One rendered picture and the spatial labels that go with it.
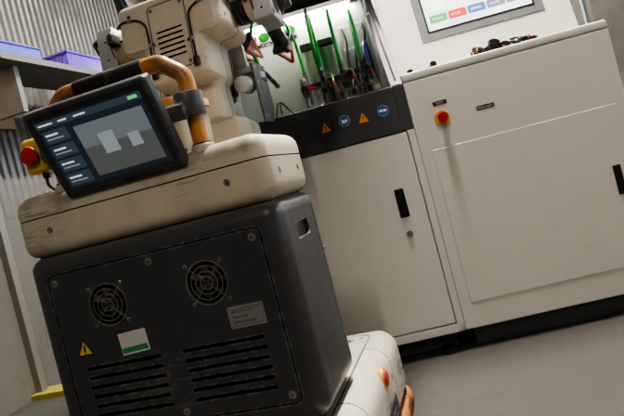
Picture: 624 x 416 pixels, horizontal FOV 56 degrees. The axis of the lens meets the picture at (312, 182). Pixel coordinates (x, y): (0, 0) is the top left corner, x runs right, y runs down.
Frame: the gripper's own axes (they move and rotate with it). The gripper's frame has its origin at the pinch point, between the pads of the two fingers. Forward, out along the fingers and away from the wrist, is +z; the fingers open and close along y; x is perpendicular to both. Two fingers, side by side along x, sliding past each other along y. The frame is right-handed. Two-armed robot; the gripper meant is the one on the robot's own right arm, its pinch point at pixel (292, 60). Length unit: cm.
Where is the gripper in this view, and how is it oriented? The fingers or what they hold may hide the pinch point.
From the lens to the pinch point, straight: 228.4
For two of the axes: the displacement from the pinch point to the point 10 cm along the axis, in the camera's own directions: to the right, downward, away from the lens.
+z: 4.3, 6.3, 6.4
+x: -9.0, 2.5, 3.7
